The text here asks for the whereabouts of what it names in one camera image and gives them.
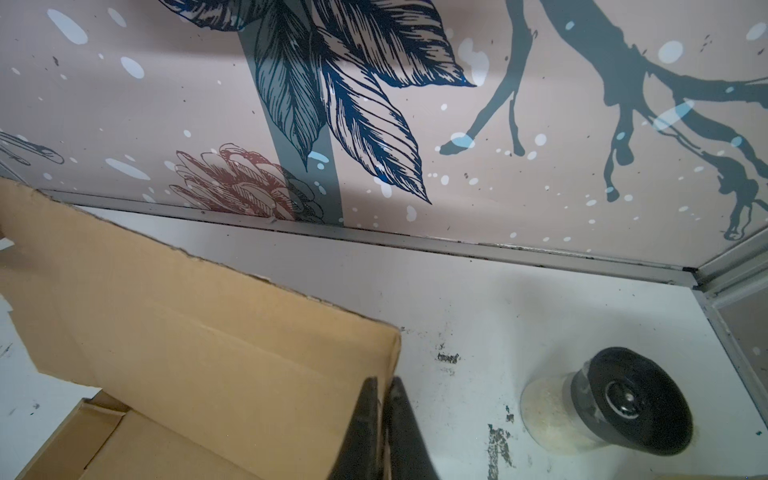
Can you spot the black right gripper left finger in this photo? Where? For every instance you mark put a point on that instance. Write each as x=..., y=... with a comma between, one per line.
x=358, y=456

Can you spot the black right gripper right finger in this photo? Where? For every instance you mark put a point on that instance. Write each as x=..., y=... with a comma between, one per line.
x=408, y=455

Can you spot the brown cardboard box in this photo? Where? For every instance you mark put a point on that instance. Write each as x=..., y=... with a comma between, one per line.
x=263, y=376

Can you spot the black lid spice shaker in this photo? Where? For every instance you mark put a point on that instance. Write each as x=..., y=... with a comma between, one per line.
x=618, y=398

